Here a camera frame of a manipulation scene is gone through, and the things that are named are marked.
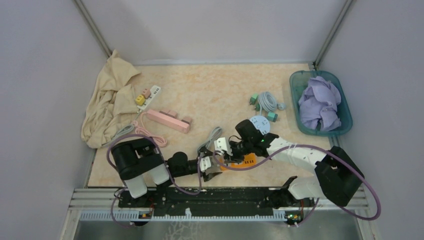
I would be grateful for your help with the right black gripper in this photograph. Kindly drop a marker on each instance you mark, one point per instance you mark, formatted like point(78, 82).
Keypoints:
point(233, 155)

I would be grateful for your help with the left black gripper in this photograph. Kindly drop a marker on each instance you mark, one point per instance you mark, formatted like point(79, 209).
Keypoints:
point(209, 175)

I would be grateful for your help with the orange power strip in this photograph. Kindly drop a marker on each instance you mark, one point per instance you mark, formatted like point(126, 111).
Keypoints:
point(248, 161)

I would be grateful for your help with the green USB charger plug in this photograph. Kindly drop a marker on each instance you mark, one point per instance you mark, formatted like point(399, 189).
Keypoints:
point(257, 107)
point(253, 99)

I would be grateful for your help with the teal USB charger plug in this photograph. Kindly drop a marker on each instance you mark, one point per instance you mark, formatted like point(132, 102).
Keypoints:
point(272, 117)

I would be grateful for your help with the round light blue power socket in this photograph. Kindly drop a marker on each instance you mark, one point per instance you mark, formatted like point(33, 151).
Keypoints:
point(261, 123)

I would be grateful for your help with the pink power strip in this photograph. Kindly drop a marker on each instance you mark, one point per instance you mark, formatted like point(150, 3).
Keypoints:
point(173, 123)

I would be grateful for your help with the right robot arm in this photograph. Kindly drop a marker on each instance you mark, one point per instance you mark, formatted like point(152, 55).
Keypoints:
point(335, 176)

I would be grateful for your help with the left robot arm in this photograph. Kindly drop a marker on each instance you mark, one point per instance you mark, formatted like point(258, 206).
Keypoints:
point(133, 158)

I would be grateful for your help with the yellow USB charger plug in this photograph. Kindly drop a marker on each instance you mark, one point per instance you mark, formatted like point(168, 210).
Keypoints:
point(140, 100)

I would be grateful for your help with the white power strip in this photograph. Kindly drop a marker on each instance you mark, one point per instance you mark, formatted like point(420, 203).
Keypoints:
point(155, 91)

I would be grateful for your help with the teal plastic basket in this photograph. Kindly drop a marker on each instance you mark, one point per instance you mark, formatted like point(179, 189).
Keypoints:
point(298, 82)

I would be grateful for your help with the lavender cloth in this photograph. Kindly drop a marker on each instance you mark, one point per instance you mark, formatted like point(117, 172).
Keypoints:
point(318, 105)

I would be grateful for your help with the pink charger on white strip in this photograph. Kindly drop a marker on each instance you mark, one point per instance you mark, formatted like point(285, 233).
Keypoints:
point(146, 93)

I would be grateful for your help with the beige cloth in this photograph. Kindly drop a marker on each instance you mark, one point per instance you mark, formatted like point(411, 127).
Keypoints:
point(112, 104)

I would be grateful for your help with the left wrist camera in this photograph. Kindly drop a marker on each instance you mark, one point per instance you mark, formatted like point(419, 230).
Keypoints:
point(205, 163)

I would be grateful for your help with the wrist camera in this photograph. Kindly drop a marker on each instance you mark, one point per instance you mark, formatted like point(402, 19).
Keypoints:
point(205, 163)
point(222, 147)

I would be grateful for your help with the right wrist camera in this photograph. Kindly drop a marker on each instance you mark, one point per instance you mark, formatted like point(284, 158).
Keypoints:
point(222, 147)

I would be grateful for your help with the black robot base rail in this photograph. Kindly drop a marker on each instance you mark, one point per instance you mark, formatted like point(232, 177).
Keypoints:
point(214, 201)

